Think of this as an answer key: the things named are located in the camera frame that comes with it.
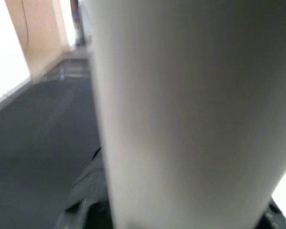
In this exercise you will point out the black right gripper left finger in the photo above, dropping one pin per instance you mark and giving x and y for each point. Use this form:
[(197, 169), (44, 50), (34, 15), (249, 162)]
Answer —
[(90, 210)]

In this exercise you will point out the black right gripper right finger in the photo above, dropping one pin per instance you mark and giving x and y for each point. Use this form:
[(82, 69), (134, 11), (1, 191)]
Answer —
[(281, 219)]

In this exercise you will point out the white plastic table leg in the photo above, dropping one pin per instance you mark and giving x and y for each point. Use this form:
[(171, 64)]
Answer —
[(181, 107)]

